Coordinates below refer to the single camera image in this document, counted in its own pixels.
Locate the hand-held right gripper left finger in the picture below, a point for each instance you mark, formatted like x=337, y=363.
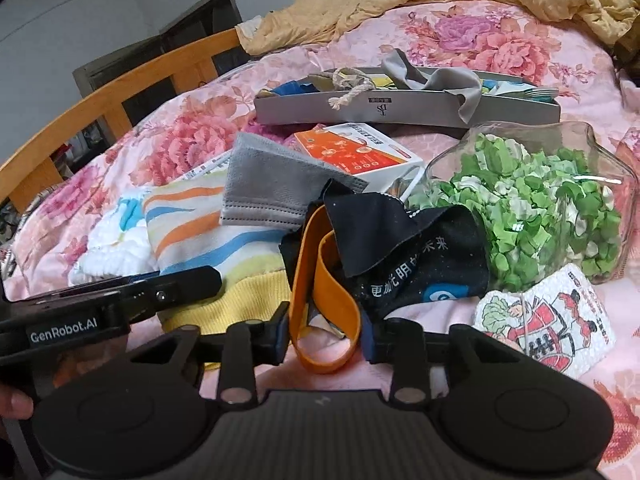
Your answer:
x=275, y=340

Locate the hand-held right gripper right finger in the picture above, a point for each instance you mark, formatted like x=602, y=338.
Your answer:
x=380, y=347

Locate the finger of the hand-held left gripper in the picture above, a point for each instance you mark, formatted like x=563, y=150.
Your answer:
x=185, y=285

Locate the striped cloth with yellow cuff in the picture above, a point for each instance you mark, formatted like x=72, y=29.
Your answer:
x=200, y=240

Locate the orange elastic band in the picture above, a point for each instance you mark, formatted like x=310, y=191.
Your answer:
x=302, y=280

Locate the white small towel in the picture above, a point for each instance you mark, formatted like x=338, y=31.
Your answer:
x=115, y=250

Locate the black printed cloth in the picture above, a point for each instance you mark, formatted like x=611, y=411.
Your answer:
x=400, y=260

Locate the white cartoon print pouch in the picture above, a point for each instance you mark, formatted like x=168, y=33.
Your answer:
x=545, y=320

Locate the grey tray box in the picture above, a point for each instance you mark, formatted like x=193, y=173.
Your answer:
x=410, y=110

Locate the grey satin cloth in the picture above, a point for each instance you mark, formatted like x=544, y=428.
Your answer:
x=450, y=80

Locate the person's left hand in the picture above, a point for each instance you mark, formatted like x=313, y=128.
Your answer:
x=15, y=405

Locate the white paper packet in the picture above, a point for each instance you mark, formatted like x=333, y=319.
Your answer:
x=210, y=167

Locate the grey face mask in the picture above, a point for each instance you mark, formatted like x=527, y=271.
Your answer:
x=270, y=185

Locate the orange and white box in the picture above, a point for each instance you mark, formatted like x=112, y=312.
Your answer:
x=345, y=152

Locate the glass jar of green stars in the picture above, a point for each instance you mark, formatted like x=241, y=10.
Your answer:
x=525, y=200

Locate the yellow cartoon cloth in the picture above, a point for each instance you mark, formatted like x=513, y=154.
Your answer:
x=295, y=88

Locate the dark cabinet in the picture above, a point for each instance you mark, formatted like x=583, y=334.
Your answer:
x=200, y=15

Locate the pink floral bed quilt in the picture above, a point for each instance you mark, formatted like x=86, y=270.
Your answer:
x=475, y=40

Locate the wooden bed rail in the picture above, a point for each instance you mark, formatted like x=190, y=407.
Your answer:
x=100, y=105

